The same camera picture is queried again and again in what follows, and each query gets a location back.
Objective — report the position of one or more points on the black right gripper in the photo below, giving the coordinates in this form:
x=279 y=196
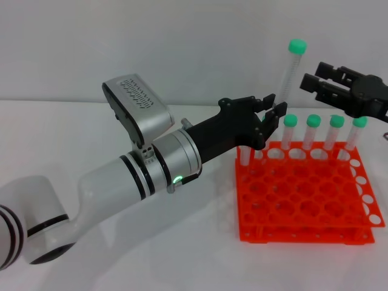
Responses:
x=368 y=97

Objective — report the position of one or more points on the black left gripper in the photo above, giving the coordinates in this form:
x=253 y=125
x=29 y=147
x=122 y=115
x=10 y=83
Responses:
x=233 y=124

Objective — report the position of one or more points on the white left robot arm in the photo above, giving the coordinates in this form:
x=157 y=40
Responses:
x=106 y=188

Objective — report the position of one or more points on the orange test tube rack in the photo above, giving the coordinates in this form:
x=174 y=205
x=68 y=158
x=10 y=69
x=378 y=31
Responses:
x=303 y=194

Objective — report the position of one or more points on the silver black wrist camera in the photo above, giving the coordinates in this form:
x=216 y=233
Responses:
x=142 y=103

